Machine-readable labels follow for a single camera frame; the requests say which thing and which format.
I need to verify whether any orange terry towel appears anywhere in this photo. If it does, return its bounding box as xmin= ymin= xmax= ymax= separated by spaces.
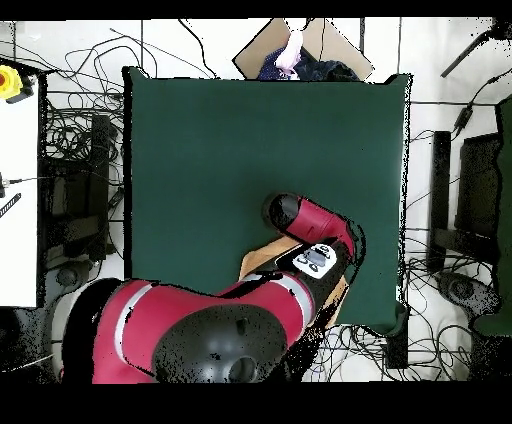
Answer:
xmin=238 ymin=235 xmax=350 ymax=330

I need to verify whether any black flat panel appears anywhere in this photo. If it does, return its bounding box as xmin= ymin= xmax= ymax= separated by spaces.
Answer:
xmin=455 ymin=133 xmax=501 ymax=241

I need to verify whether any dark green table cloth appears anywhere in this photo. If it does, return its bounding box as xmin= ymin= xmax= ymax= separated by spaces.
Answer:
xmin=120 ymin=65 xmax=413 ymax=335

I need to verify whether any blue dotted garment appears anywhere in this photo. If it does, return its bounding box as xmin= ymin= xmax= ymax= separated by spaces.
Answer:
xmin=257 ymin=47 xmax=295 ymax=81

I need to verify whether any dark navy garment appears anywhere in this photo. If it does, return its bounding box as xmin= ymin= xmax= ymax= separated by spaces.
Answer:
xmin=293 ymin=47 xmax=361 ymax=82

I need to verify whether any cardboard box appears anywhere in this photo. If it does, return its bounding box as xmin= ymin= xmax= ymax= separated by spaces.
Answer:
xmin=232 ymin=17 xmax=375 ymax=81

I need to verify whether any white pink garment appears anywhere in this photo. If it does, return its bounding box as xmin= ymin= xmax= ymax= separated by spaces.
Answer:
xmin=273 ymin=29 xmax=305 ymax=79

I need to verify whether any black equipment rack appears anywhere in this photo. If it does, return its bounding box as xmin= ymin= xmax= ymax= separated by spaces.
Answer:
xmin=39 ymin=113 xmax=117 ymax=261

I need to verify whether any black upright bar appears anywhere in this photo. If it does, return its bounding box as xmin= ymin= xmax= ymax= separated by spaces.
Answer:
xmin=427 ymin=130 xmax=452 ymax=273

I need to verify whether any black table leg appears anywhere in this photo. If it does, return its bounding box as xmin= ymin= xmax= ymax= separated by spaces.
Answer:
xmin=385 ymin=319 xmax=409 ymax=369

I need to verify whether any white desk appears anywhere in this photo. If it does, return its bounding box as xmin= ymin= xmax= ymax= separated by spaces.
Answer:
xmin=0 ymin=77 xmax=41 ymax=309

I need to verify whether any black rod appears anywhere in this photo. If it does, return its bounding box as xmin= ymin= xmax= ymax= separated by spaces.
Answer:
xmin=439 ymin=29 xmax=493 ymax=79

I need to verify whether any yellow emergency stop button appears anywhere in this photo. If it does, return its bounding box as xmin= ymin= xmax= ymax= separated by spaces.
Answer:
xmin=0 ymin=64 xmax=36 ymax=105

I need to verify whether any long black cable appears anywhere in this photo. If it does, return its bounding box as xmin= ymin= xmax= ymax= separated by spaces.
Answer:
xmin=177 ymin=17 xmax=219 ymax=80

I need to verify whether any black cable tangle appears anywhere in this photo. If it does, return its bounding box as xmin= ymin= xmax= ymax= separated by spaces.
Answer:
xmin=39 ymin=27 xmax=161 ymax=165
xmin=315 ymin=227 xmax=493 ymax=381

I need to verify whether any black power adapter with cable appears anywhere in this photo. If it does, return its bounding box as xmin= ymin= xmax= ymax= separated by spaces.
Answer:
xmin=451 ymin=67 xmax=512 ymax=141

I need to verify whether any black ribbed strap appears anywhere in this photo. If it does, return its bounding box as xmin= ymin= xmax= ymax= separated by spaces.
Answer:
xmin=0 ymin=192 xmax=23 ymax=219

